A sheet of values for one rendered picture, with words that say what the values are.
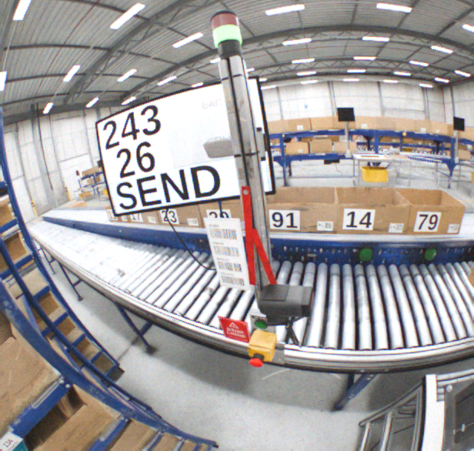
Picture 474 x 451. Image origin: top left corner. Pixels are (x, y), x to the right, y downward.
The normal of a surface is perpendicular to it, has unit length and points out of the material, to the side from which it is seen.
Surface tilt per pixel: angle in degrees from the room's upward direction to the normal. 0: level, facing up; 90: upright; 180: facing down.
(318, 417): 0
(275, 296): 8
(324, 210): 90
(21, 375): 91
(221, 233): 90
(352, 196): 90
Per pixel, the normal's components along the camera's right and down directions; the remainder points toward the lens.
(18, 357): 0.91, 0.01
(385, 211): -0.38, 0.40
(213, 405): -0.15, -0.92
